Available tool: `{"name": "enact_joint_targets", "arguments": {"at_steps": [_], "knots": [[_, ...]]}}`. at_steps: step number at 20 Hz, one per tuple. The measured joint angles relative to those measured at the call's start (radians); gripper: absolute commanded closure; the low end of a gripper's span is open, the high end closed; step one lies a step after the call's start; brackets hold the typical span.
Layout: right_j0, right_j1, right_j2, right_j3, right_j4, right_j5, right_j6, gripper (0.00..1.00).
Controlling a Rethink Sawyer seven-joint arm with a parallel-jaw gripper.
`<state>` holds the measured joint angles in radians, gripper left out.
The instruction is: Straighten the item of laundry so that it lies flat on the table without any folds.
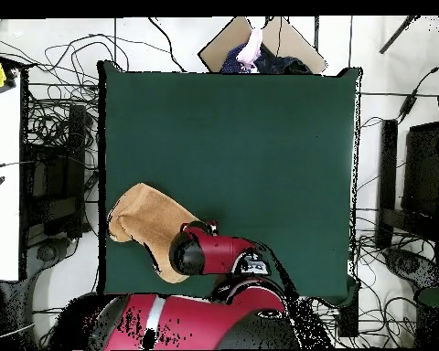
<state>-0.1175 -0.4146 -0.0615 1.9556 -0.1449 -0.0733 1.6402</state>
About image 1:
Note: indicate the white desk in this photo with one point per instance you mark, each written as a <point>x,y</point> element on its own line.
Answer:
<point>2,219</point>

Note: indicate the tan terry towel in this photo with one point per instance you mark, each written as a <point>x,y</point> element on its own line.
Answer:
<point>146,215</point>

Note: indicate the blue dotted garment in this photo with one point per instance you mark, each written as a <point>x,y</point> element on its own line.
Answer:
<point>230,62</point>

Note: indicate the grey chair base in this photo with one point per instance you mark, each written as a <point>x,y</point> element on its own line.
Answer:
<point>409,263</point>
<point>45,252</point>

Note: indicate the pale pink garment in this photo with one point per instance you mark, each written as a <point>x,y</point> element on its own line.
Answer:
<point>252,47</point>

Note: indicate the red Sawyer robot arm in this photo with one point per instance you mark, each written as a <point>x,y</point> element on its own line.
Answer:
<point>219,252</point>

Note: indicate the dark navy garment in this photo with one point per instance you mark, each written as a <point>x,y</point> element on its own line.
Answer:
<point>278,64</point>

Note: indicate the brown cardboard box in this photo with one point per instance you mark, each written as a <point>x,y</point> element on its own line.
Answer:
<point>300,44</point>

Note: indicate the dark green table cloth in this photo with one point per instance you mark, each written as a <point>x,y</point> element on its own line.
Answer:
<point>241,128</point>

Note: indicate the black floor stand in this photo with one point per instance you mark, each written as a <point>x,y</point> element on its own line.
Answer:
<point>387,164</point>
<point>77,164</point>

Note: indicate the black table leg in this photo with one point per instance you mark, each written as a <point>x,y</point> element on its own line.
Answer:
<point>348,314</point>

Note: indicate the black rod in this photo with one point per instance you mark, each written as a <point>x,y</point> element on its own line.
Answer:
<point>398,34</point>

